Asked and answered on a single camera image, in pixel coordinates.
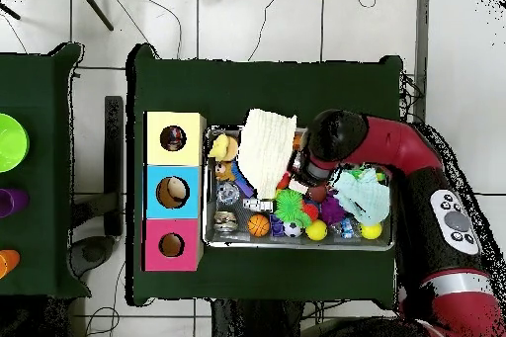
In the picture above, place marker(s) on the mint waffle cloth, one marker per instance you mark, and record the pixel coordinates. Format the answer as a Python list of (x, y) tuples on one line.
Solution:
[(363, 194)]

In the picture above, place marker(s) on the small soccer ball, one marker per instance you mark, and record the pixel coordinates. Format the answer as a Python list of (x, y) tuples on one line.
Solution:
[(293, 229)]

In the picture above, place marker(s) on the orange basketball toy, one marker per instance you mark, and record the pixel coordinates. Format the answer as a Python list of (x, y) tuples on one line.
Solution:
[(259, 225)]

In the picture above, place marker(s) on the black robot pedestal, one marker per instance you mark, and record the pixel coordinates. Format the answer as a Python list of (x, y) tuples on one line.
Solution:
[(257, 321)]

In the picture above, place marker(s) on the black upright panel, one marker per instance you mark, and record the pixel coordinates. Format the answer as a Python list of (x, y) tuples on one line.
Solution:
[(114, 155)]

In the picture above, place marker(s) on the black tripod leg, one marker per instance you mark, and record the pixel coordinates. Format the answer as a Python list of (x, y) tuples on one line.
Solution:
[(95, 7), (10, 11)]

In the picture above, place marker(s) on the green spiky ball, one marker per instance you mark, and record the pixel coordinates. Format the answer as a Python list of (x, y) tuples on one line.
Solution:
[(290, 206)]

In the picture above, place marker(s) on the yellow plush duck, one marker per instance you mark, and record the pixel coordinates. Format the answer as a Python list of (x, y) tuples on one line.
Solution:
[(221, 147)]

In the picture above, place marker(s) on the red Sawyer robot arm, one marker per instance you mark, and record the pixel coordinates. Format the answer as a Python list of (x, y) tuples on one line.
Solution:
[(395, 143)]

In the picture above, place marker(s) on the yellow ball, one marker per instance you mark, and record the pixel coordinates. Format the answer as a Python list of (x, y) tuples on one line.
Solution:
[(371, 231), (316, 230)]

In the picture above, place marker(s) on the cream waffle cloth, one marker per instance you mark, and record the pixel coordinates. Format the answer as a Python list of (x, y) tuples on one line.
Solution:
[(265, 151)]

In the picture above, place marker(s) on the grey rounded stand base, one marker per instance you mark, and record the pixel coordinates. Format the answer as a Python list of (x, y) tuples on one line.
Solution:
[(93, 252)]

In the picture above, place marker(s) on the orange cup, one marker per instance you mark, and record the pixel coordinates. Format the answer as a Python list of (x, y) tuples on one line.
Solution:
[(8, 264)]

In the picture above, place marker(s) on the purple cup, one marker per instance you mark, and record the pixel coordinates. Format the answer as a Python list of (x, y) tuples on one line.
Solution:
[(12, 202)]

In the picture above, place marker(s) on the colourful patterned cloth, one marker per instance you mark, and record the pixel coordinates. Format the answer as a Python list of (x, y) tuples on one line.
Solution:
[(173, 138)]

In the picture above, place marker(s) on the dark green side table cloth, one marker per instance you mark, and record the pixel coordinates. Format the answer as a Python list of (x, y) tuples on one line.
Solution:
[(35, 76)]

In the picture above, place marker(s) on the purple knobby ball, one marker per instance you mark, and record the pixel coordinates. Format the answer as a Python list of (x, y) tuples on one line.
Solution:
[(332, 210)]

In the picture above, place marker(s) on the shallow mesh bin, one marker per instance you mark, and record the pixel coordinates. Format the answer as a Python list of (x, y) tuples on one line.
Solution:
[(257, 243)]

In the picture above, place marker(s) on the lime green bowl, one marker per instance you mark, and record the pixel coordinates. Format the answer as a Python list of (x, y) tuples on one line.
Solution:
[(12, 143)]

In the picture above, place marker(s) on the wooden box with three holes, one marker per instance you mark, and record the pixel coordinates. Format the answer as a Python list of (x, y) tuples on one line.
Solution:
[(158, 234)]

